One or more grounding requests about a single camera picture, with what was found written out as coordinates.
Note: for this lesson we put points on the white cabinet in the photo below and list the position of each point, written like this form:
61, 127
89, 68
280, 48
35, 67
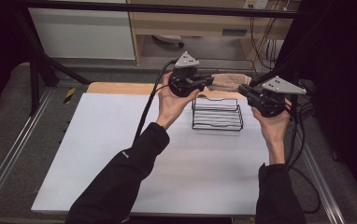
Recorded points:
83, 34

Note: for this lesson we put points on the white wall outlet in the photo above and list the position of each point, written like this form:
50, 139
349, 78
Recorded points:
256, 3

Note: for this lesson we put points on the yellow black striped tape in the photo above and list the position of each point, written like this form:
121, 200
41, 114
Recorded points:
69, 95

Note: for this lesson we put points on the beige fluffy towel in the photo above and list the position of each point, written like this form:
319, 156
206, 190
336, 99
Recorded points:
229, 82

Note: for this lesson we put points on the black metal frame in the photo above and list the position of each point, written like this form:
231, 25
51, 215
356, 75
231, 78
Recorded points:
39, 62

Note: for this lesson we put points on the person's left hand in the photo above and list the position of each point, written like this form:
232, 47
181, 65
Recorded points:
172, 107

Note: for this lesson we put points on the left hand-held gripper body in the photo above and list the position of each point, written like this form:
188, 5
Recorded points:
182, 77

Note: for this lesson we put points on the aluminium rail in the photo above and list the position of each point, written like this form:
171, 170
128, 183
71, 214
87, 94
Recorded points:
323, 186
11, 152

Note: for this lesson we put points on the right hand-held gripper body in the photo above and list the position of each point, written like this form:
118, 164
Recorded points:
276, 93

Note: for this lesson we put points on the wooden desk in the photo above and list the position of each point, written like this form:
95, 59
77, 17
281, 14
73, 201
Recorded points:
198, 26

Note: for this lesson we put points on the person's right hand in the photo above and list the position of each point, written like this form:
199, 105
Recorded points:
273, 127

